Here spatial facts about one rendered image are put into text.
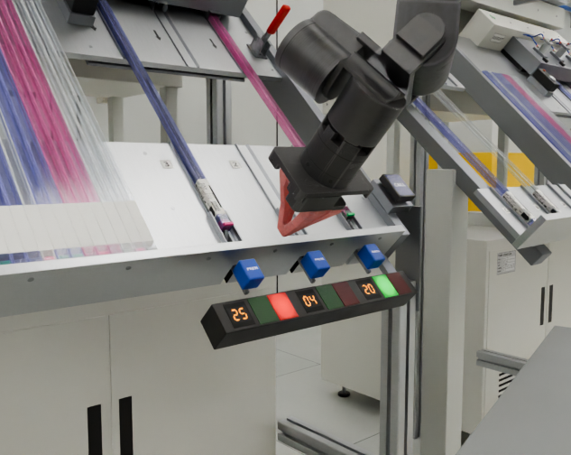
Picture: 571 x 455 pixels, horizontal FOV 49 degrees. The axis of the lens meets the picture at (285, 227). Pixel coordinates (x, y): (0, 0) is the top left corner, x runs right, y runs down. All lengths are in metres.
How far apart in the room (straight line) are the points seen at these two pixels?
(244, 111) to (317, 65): 2.64
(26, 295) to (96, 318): 0.38
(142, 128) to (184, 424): 1.94
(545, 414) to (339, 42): 0.39
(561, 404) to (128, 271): 0.45
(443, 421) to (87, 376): 0.69
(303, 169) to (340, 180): 0.04
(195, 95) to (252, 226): 2.28
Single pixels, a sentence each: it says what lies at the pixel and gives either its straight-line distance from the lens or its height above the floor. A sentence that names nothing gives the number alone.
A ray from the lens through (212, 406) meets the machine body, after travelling 1.18.
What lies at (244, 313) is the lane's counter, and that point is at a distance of 0.72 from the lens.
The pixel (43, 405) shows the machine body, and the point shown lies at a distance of 1.02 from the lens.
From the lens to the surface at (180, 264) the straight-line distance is 0.71.
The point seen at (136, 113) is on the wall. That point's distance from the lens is 2.90.
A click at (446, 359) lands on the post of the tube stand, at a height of 0.45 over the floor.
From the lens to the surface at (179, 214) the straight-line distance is 0.77.
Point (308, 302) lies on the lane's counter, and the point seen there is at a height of 0.65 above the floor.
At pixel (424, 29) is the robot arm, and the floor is 0.94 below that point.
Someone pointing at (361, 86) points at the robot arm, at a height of 0.90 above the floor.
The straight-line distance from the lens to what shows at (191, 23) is 1.17.
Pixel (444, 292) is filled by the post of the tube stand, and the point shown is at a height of 0.58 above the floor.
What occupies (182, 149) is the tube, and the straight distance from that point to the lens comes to 0.84.
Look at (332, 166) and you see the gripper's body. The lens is 0.60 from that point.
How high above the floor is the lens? 0.83
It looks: 6 degrees down
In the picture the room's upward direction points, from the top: straight up
